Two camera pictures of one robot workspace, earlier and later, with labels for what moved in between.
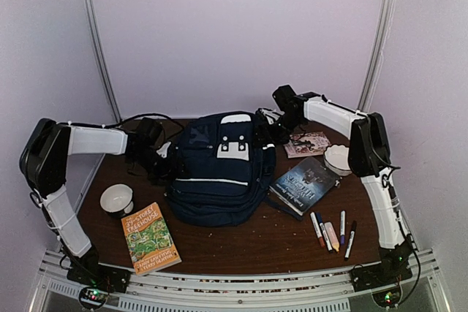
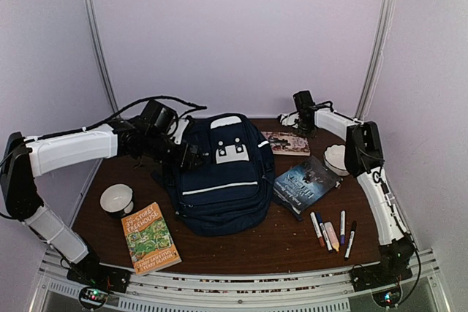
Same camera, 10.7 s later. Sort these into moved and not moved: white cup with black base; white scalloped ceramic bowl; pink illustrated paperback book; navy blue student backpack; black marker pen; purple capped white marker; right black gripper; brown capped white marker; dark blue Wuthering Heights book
Moved: right black gripper; navy blue student backpack; pink illustrated paperback book
Not moved: dark blue Wuthering Heights book; white scalloped ceramic bowl; purple capped white marker; white cup with black base; brown capped white marker; black marker pen
